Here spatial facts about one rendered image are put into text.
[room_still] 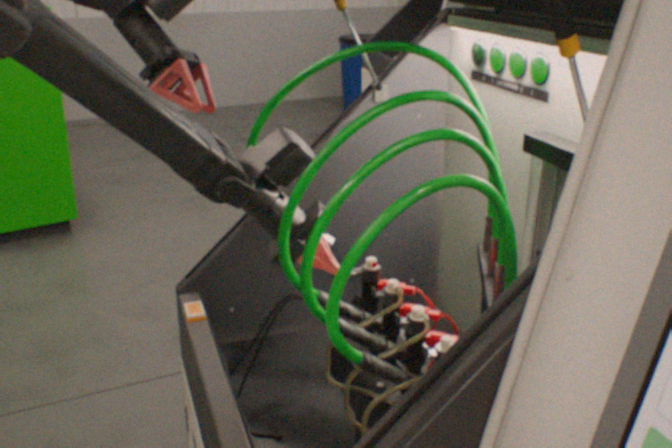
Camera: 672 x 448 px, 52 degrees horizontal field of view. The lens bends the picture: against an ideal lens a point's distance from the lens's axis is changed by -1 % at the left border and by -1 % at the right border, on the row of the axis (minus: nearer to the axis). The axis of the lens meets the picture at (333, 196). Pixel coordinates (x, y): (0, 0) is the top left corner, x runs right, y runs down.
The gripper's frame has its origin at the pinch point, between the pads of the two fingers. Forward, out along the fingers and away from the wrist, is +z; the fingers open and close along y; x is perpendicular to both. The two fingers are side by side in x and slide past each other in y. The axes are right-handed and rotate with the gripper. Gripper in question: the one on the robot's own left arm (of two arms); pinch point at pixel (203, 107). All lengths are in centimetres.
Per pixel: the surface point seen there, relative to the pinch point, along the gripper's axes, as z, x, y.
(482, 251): 44.9, -17.3, 10.5
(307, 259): 29.8, -6.3, -23.8
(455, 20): 11.9, -37.7, 25.7
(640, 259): 48, -34, -40
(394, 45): 13.2, -28.3, 0.0
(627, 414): 56, -26, -43
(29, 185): -116, 188, 228
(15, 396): -8, 166, 107
